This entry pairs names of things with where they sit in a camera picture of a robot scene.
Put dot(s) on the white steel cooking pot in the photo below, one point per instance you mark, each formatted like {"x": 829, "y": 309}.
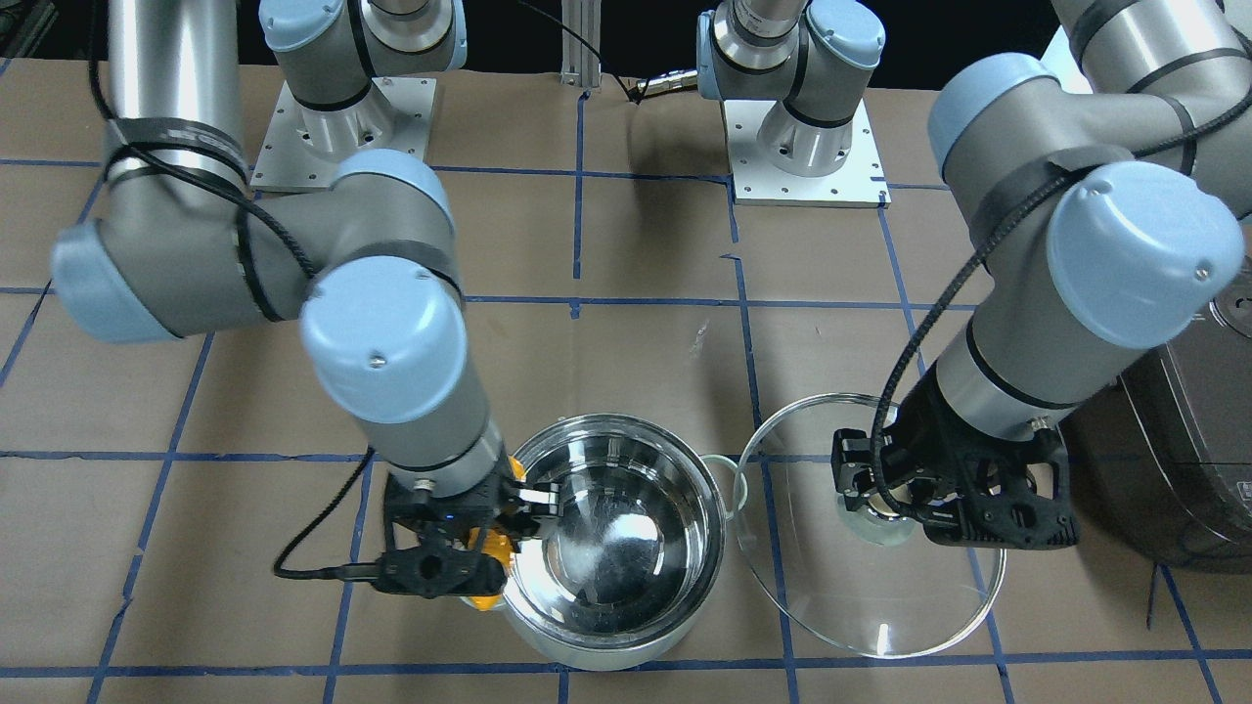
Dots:
{"x": 636, "y": 551}

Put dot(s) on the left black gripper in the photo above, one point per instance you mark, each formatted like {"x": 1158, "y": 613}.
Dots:
{"x": 927, "y": 436}

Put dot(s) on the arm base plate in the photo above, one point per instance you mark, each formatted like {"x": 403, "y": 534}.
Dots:
{"x": 303, "y": 147}
{"x": 776, "y": 160}

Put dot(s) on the dark rice cooker appliance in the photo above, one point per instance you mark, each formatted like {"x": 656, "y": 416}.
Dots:
{"x": 1166, "y": 447}

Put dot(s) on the glass pot lid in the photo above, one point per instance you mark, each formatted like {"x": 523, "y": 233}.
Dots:
{"x": 865, "y": 580}

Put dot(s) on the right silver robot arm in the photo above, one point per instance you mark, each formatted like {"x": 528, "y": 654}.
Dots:
{"x": 365, "y": 262}

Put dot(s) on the yellow plastic corn cob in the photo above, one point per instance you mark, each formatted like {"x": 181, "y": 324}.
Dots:
{"x": 499, "y": 547}

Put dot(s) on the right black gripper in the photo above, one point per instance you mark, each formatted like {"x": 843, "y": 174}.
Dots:
{"x": 486, "y": 506}

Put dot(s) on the aluminium extrusion post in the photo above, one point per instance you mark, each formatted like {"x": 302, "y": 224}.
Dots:
{"x": 581, "y": 42}

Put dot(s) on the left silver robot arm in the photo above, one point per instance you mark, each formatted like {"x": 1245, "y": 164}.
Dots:
{"x": 1101, "y": 222}

